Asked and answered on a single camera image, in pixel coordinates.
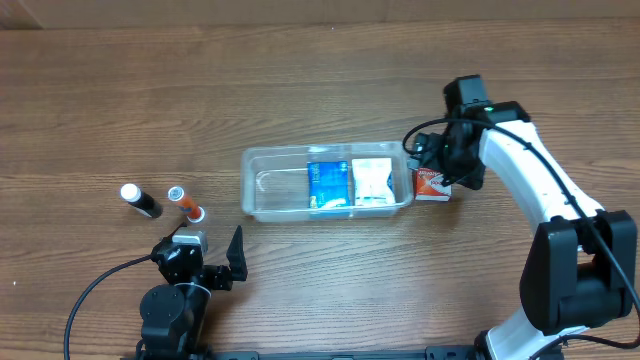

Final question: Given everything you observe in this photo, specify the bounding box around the red Panadol box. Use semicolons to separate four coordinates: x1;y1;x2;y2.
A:
414;168;452;202

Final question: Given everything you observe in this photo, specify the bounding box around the orange vitamin tube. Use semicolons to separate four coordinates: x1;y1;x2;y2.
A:
167;186;206;223

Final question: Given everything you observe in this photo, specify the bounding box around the dark bottle white cap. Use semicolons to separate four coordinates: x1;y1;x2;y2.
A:
120;183;163;219

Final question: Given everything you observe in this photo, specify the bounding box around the white medicine box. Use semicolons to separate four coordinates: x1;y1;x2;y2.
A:
352;158;395;207

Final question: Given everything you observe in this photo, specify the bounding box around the blue VapoDrops box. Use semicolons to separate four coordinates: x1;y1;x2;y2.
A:
307;161;350;209

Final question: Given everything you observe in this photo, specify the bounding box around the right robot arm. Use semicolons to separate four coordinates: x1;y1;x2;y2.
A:
404;102;639;359

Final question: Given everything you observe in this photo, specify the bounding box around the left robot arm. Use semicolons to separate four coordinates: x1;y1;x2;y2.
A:
139;224;248;359

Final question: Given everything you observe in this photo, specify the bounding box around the clear plastic container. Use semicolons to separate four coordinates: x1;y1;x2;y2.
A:
241;141;413;222

